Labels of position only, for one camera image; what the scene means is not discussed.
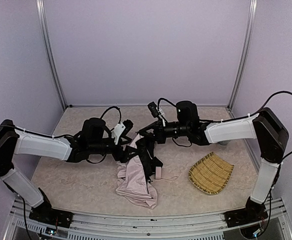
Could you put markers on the left aluminium corner post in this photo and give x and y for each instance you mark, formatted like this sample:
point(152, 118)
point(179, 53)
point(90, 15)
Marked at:
point(40, 5)

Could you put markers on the white and blue cup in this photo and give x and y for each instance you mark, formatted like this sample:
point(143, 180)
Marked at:
point(224, 143)

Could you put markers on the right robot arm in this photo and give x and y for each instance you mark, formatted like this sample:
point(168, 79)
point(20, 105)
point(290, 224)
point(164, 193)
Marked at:
point(263, 126)

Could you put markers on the woven bamboo tray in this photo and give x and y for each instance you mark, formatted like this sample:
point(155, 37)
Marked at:
point(210, 174)

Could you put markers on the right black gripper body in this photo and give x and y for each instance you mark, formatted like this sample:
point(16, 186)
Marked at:
point(157, 133)

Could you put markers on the aluminium corner post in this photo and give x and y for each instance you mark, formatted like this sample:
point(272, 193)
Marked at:
point(40, 5)
point(244, 54)

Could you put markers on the right aluminium corner post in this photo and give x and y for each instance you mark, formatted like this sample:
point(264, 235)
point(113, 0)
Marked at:
point(244, 54)

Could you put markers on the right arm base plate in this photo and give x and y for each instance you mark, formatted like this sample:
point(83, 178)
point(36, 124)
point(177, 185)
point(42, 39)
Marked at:
point(243, 216)

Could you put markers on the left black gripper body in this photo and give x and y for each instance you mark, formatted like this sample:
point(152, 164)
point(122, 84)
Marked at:
point(122, 155)

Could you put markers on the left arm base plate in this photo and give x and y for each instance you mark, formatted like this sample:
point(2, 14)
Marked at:
point(56, 217)

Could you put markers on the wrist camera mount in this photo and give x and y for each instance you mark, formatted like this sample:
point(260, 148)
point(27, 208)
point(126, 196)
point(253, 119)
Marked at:
point(121, 130)
point(157, 112)

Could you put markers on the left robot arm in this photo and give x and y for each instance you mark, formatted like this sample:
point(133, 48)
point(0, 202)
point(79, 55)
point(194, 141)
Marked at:
point(95, 138)

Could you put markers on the pink and black folding umbrella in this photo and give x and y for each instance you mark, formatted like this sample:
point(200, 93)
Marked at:
point(135, 170)

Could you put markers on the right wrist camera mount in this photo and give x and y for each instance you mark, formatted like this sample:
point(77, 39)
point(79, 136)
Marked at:
point(157, 112)

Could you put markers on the aluminium front rail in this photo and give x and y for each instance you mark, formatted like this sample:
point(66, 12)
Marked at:
point(207, 225)

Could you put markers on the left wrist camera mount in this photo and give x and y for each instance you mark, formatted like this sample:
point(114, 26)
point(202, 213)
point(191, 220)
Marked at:
point(121, 130)

